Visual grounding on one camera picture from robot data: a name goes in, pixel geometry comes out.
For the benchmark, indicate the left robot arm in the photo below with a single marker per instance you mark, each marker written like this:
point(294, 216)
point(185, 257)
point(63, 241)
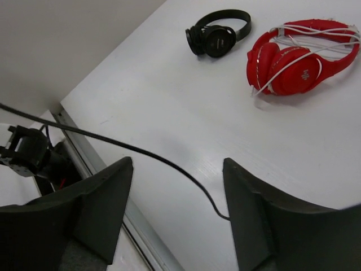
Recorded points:
point(22, 150)

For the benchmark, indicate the left black headphones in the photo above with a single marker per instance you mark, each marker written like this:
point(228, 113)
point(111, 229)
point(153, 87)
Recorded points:
point(217, 40)

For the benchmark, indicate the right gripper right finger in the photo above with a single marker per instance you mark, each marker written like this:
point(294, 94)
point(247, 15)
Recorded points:
point(273, 230)

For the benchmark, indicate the aluminium rail front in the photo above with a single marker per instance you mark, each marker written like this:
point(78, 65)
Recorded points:
point(138, 245)

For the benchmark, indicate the red headphones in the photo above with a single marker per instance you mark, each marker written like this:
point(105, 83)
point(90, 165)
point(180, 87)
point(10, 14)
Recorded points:
point(297, 69)

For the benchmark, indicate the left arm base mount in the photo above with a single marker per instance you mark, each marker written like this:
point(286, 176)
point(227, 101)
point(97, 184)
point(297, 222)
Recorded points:
point(64, 169)

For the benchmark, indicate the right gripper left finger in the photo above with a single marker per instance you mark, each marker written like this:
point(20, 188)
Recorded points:
point(43, 233)

